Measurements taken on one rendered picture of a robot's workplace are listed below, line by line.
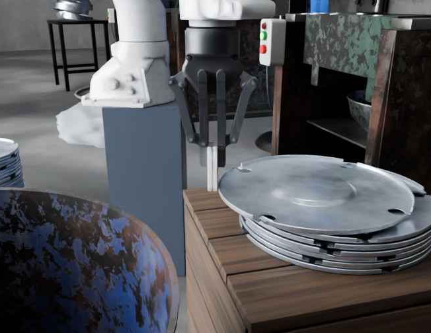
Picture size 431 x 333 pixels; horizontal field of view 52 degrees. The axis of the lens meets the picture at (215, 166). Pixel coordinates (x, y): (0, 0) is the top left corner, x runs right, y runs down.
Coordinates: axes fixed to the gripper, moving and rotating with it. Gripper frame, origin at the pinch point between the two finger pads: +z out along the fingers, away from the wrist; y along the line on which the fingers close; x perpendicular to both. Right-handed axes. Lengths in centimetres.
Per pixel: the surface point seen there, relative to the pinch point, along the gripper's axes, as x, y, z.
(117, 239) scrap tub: 24.0, 8.3, -0.7
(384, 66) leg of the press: -35, -35, -11
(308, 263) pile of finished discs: 13.2, -13.0, 8.2
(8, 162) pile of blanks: -64, 67, 23
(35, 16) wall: -634, 307, -9
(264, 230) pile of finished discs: 9.4, -7.4, 5.6
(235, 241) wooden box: 6.7, -3.5, 9.0
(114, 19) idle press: -397, 122, -11
